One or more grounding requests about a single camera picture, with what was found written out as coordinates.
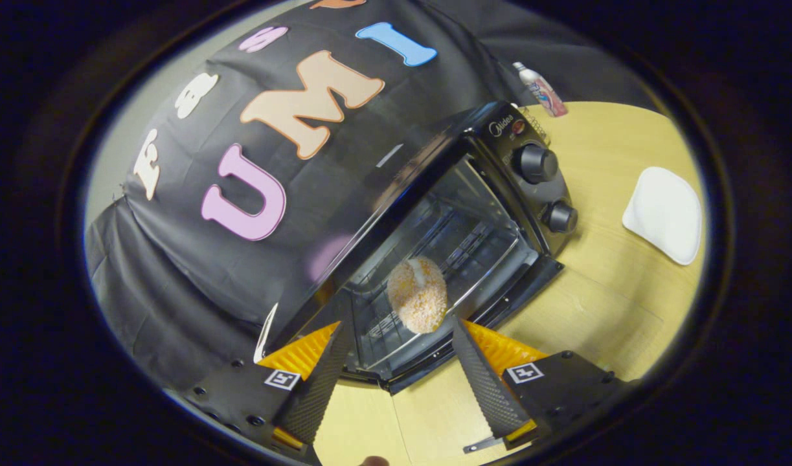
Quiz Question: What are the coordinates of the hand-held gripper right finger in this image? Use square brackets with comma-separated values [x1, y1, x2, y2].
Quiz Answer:
[451, 317, 641, 450]

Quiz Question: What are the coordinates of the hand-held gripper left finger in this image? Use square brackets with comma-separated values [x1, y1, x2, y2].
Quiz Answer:
[181, 321, 352, 465]

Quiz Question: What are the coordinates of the black toaster oven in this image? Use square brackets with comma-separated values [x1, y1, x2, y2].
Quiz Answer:
[253, 100, 665, 454]

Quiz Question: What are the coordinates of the black backdrop cloth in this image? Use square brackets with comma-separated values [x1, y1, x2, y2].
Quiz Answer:
[85, 0, 655, 392]

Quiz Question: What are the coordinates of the white square plate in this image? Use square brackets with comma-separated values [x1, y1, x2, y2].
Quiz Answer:
[622, 166, 703, 266]

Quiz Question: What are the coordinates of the pink label drink bottle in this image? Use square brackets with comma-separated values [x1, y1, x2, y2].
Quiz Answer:
[512, 61, 569, 118]

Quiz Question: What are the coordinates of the oven wire rack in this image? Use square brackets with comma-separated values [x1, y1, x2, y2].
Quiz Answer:
[350, 207, 523, 371]

